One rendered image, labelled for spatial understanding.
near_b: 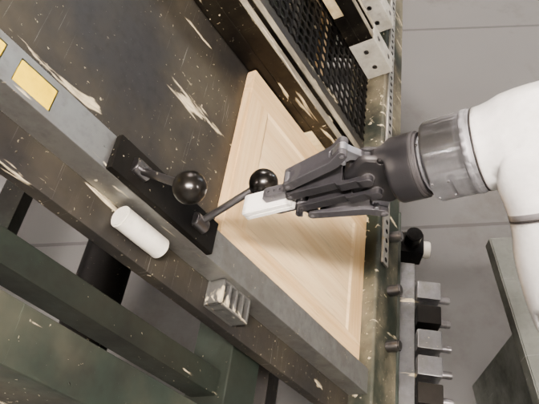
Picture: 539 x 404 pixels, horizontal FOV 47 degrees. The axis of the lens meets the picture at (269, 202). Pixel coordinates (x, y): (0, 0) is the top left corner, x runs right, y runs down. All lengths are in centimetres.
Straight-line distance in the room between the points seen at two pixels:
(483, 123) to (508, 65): 268
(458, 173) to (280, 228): 50
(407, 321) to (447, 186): 87
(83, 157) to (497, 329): 191
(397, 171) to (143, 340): 41
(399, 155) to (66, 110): 36
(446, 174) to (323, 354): 54
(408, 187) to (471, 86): 249
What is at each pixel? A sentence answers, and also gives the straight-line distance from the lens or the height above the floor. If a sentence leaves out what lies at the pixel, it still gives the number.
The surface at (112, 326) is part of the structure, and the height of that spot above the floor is 134.
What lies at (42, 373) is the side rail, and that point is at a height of 152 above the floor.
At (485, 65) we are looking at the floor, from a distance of 329.
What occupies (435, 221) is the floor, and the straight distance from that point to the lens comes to 259.
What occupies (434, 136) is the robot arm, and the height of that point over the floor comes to 160.
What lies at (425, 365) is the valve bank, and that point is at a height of 76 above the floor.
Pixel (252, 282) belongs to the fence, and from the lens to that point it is 94.
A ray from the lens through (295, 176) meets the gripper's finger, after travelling 72.
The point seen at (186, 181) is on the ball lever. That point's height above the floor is 156.
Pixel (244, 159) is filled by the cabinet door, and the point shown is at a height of 129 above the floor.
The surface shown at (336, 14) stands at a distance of 164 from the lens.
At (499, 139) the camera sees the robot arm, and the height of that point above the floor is 163.
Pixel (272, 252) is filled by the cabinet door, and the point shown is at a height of 118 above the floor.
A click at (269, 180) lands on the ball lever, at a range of 79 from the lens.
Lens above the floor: 208
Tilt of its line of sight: 54 degrees down
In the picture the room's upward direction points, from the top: straight up
